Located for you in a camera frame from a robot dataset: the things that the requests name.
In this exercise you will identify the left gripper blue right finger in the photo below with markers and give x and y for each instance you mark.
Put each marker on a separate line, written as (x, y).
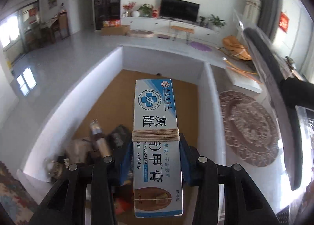
(188, 160)

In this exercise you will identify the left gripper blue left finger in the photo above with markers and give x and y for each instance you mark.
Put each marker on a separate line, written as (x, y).
(126, 160)

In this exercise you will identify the blue white ointment box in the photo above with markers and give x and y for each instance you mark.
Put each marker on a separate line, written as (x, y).
(158, 186)

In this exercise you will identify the small glass bottle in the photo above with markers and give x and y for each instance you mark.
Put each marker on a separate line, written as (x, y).
(98, 139)

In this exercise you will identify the rhinestone bow hair clip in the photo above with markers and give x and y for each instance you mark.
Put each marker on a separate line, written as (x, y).
(76, 151)

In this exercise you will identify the white storage box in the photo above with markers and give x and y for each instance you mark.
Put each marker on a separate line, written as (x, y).
(67, 116)

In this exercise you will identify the round patterned rug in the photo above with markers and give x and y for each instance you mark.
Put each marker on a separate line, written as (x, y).
(249, 129)

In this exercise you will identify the white flat cardboard box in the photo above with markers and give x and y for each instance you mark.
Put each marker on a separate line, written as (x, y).
(242, 76)

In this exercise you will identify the orange lounge chair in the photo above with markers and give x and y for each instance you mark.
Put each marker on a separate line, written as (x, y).
(238, 50)

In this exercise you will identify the white tv cabinet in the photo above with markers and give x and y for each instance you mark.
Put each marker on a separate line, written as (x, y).
(164, 26)

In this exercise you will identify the wooden bench stool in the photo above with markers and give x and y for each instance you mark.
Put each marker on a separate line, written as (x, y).
(177, 29)

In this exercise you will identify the green potted plant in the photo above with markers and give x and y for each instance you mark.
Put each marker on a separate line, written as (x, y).
(216, 22)

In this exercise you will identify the black television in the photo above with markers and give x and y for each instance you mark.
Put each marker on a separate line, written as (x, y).
(179, 9)

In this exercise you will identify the red flower vase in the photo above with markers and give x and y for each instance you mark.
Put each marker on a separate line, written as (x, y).
(128, 8)

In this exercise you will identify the red wall decoration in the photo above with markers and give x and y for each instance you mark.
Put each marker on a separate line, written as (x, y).
(283, 22)

